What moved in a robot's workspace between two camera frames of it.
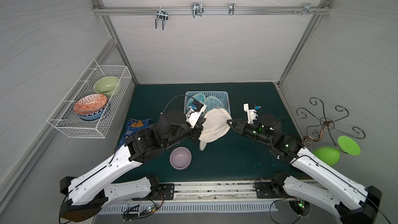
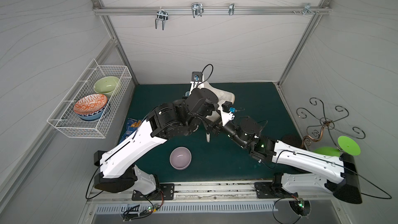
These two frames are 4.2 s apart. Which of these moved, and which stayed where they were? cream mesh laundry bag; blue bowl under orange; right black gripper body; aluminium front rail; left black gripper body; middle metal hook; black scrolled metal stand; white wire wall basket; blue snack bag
Moved: cream mesh laundry bag; left black gripper body; right black gripper body
Stayed: black scrolled metal stand; aluminium front rail; middle metal hook; blue bowl under orange; blue snack bag; white wire wall basket
